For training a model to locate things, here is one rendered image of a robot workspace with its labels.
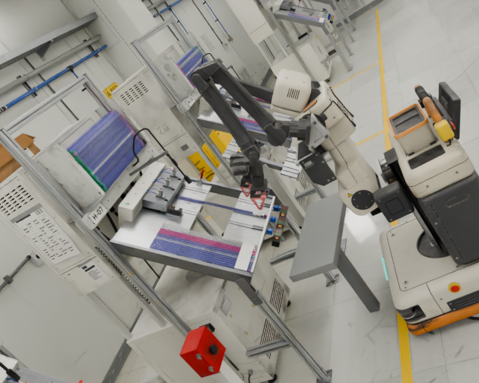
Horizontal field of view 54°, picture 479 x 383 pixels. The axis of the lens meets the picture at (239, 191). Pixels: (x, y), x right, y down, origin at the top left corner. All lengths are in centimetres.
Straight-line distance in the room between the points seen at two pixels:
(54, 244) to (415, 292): 175
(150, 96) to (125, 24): 216
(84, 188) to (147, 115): 138
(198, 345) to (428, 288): 105
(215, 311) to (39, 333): 168
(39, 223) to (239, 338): 117
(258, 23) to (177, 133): 355
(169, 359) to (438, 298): 148
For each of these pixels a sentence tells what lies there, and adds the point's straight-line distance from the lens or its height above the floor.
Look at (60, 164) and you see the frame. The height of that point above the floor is 162.
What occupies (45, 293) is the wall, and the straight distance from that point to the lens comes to 392.
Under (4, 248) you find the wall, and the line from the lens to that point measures 386.
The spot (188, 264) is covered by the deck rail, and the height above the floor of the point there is 92.
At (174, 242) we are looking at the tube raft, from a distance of 239.
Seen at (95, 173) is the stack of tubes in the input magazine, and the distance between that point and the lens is 243.
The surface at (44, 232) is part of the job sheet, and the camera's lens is 255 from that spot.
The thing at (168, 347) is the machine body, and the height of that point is 49.
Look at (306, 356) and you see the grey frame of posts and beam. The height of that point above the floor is 19.
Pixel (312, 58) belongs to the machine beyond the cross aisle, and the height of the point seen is 41.
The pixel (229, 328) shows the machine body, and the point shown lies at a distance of 255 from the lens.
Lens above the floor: 178
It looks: 19 degrees down
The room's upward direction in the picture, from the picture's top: 38 degrees counter-clockwise
